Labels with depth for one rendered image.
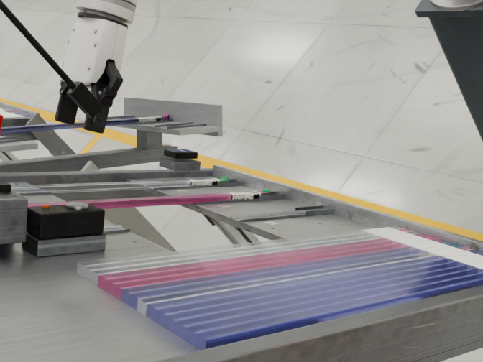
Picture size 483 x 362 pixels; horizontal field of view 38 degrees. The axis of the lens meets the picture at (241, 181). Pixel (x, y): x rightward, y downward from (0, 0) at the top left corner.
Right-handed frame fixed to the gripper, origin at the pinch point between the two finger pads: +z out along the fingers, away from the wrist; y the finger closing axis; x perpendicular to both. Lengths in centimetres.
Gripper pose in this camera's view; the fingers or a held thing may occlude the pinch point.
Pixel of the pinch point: (79, 121)
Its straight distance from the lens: 109.4
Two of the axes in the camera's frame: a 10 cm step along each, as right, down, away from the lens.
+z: -2.4, 9.7, 0.5
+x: 7.3, 1.5, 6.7
